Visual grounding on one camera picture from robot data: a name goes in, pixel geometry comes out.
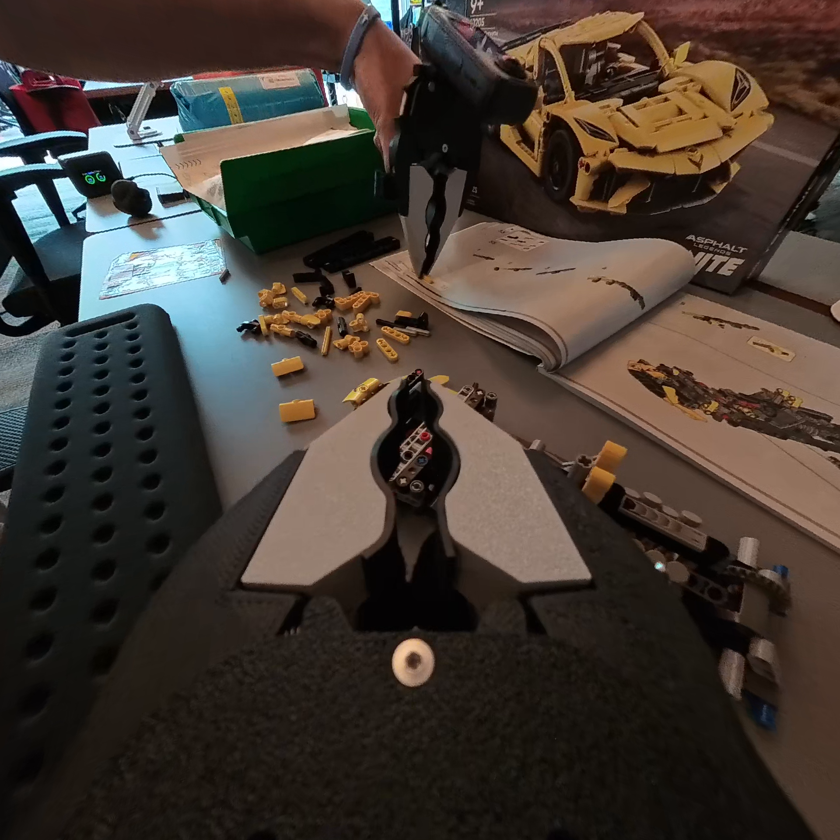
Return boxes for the flat white paper bag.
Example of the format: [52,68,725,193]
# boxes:
[161,105,368,212]

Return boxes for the lego instruction booklet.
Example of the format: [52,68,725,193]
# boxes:
[371,222,840,550]

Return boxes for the person's left hand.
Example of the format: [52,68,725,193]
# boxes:
[353,25,422,161]

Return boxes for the green plastic bin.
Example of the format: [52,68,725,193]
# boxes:
[174,108,396,255]

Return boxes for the blue plastic package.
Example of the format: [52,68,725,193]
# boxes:
[171,67,328,133]

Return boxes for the yellow car lego box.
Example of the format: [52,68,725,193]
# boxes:
[394,0,840,294]

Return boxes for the silver laptop stand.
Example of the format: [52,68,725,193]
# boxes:
[115,80,166,148]

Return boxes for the black device with green display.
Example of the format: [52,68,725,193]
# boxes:
[58,151,124,198]

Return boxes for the pile of yellow black lego pieces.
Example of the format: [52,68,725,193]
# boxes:
[238,269,432,362]

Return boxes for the black office chair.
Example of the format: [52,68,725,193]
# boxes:
[0,130,90,337]

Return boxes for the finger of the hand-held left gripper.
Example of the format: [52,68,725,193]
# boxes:
[399,163,435,278]
[422,167,471,278]

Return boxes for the red bag on chair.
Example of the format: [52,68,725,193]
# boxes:
[10,69,101,137]

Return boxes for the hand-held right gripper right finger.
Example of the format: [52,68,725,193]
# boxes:
[427,379,592,589]

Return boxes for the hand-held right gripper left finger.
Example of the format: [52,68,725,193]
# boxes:
[241,377,408,589]

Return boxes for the blue wristband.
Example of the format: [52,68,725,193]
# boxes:
[339,5,383,91]

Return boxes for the black foam ball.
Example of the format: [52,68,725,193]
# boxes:
[110,178,154,217]

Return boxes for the long black lego beam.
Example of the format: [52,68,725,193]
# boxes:
[303,231,378,270]
[322,235,401,274]

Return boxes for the lego car chassis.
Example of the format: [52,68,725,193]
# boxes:
[341,369,791,729]

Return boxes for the person's left forearm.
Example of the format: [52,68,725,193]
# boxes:
[0,0,361,84]

